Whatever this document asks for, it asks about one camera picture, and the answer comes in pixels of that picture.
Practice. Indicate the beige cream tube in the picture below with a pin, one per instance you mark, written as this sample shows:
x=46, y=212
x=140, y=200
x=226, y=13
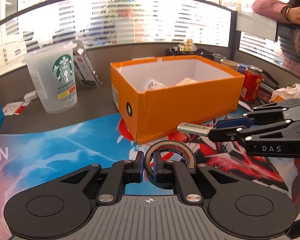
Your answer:
x=186, y=81

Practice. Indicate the clear plastic wrapped item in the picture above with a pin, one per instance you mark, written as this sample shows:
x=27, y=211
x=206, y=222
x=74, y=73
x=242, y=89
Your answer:
x=153, y=84

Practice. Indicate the orange fruit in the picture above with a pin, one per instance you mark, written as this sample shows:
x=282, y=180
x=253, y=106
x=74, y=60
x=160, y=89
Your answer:
x=276, y=99

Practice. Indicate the orange cardboard box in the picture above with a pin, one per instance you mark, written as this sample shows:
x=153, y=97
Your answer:
x=153, y=114

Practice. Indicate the colourful printed desk mat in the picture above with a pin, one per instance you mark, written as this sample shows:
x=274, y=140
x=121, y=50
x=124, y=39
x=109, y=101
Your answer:
x=27, y=160

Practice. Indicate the person in pink sweater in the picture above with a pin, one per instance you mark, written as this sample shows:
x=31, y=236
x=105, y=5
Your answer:
x=289, y=34

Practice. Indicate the black white leaflet box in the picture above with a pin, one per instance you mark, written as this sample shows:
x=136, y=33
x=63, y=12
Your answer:
x=84, y=70

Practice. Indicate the white crumpled tissue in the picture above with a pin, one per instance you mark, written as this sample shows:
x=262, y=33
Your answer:
x=290, y=92

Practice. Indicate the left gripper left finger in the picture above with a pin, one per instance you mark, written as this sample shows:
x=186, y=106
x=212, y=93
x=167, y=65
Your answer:
x=115, y=179

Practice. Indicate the black tape roll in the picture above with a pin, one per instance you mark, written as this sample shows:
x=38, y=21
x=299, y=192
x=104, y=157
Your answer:
x=169, y=150

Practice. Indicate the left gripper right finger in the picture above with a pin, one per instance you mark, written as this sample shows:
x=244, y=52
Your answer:
x=176, y=175

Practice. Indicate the beige building block plate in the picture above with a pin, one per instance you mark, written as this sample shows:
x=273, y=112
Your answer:
x=187, y=45

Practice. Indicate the red drink can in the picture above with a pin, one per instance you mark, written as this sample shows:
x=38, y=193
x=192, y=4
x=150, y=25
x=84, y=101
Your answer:
x=252, y=81

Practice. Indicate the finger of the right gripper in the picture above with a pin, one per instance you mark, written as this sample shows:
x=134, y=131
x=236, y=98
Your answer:
x=242, y=121
x=223, y=134

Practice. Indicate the pile of pens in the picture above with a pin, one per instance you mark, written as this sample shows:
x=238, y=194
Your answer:
x=268, y=85

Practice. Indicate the black mesh desk organizer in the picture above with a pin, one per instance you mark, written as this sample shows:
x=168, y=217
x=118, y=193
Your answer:
x=200, y=52

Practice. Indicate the brown paper cup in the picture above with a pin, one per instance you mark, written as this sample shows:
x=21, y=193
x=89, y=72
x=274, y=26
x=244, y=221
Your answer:
x=230, y=64

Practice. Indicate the Starbucks plastic cup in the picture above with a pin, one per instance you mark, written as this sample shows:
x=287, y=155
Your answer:
x=52, y=72

